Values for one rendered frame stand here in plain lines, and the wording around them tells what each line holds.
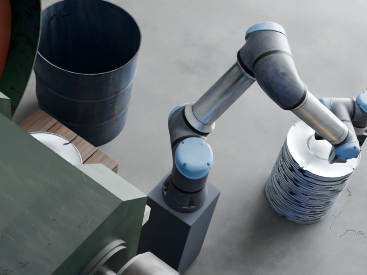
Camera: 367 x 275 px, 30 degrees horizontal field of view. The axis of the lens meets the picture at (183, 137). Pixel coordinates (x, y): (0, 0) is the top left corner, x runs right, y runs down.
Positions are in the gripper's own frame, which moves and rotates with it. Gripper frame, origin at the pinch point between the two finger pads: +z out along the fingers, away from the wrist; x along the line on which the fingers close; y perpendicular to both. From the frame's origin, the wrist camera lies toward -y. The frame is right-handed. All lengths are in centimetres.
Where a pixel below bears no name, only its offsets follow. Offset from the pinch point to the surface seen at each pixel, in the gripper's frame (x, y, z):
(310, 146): 11.9, -4.9, 9.1
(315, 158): 7.2, -2.3, 9.6
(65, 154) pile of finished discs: -19, -92, 7
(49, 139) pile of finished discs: -14, -99, 7
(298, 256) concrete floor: -16.1, 2.2, 43.5
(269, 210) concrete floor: 2.1, -11.3, 43.6
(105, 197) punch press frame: -103, -63, -107
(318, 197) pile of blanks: -0.7, 3.3, 22.9
